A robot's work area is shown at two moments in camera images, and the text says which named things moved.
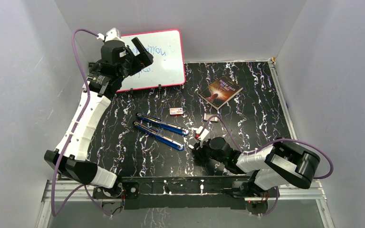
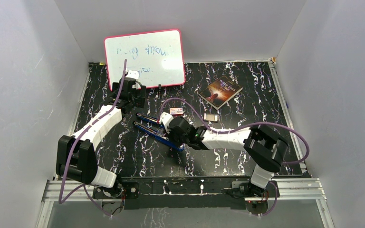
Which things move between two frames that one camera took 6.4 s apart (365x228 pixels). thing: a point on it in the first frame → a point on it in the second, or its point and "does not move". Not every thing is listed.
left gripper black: (144, 58) → (139, 100)
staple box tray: (206, 117) does not move
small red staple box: (176, 111) does not move
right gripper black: (198, 150) → (170, 134)
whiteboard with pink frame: (168, 67) does not move
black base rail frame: (235, 192) does not move
